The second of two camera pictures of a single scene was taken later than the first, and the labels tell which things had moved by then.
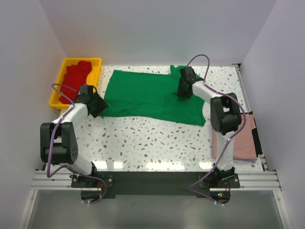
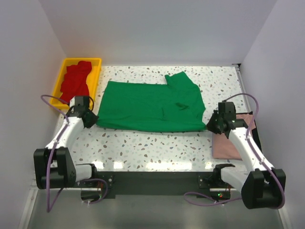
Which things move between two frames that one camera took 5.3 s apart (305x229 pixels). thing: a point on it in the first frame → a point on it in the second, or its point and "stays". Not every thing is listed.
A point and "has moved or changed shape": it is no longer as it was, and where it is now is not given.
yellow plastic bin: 92,78 stays
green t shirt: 152,95 has moved or changed shape
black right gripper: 180,92 → 209,124
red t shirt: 75,76 stays
